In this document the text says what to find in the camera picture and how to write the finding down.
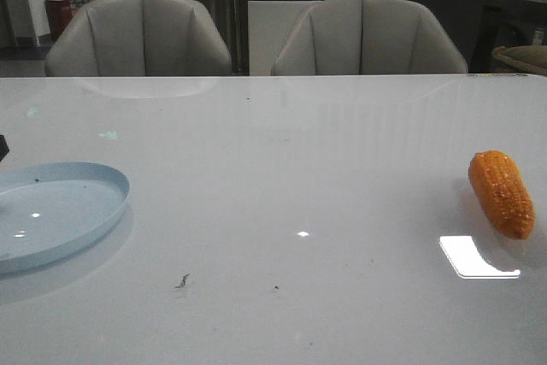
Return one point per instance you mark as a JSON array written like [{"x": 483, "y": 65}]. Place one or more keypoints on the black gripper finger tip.
[{"x": 4, "y": 148}]

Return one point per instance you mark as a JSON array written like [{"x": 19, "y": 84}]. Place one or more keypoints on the light blue round plate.
[{"x": 53, "y": 210}]

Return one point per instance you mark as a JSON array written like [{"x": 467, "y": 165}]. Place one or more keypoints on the orange toy corn cob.
[{"x": 502, "y": 194}]

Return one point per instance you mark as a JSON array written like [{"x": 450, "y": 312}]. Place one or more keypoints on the red bin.
[{"x": 59, "y": 14}]

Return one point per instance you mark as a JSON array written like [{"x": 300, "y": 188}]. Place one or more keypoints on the beige chair on left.
[{"x": 137, "y": 38}]

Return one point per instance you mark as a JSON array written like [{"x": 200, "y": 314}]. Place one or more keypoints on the beige chair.
[
  {"x": 137, "y": 38},
  {"x": 368, "y": 37}
]

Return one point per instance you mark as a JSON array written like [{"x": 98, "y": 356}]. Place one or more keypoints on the beige chair on right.
[{"x": 368, "y": 37}]

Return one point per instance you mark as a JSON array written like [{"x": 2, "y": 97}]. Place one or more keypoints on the tan cushion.
[{"x": 526, "y": 59}]

